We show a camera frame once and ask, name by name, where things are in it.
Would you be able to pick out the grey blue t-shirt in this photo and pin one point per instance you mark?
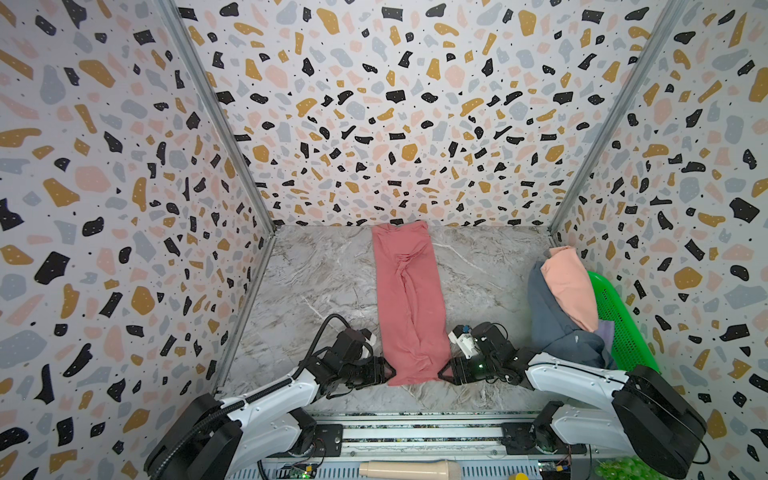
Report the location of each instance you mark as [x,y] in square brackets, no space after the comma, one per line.
[555,333]

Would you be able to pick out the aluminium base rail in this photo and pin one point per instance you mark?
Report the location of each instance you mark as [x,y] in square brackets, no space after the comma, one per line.
[471,440]

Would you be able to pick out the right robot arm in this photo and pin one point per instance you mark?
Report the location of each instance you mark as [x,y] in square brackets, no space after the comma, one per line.
[637,411]

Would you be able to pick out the left aluminium corner post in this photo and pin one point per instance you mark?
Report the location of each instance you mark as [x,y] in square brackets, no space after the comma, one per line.
[169,13]

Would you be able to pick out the aluminium corner post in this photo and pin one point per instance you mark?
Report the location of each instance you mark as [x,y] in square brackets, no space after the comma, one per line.
[669,16]
[169,13]

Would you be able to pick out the red pink t-shirt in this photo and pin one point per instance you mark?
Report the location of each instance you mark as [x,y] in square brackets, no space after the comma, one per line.
[410,303]

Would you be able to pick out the right electronics board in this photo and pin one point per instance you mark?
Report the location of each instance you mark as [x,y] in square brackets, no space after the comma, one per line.
[554,470]

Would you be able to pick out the right aluminium corner post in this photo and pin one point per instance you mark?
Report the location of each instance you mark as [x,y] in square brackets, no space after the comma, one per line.
[669,16]

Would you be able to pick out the left electronics board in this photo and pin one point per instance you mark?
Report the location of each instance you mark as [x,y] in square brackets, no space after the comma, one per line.
[297,471]

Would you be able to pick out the lavender purple t-shirt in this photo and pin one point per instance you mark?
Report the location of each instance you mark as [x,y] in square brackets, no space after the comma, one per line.
[606,331]

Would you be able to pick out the electronics board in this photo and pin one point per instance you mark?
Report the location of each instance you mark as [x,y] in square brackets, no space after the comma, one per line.
[297,471]
[554,470]

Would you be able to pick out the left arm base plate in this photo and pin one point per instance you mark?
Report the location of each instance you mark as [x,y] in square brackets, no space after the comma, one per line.
[323,440]

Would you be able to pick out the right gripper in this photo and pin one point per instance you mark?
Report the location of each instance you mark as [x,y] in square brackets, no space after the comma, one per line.
[459,368]

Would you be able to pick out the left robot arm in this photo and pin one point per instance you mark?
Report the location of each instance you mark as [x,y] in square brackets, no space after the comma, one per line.
[213,439]

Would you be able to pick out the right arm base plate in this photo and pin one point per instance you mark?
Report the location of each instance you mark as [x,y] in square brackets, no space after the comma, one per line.
[516,438]

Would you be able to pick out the beige cylindrical handle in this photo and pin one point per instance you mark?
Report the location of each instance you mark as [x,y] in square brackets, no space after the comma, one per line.
[437,470]

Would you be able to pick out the green plastic laundry basket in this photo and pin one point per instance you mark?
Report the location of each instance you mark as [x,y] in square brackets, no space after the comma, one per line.
[629,348]

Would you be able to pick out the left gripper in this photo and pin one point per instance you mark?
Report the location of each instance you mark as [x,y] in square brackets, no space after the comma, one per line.
[375,370]

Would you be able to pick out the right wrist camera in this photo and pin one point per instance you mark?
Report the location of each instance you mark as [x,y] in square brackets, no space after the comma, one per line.
[462,337]

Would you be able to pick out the light peach t-shirt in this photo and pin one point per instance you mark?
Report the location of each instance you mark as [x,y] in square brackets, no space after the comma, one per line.
[569,282]

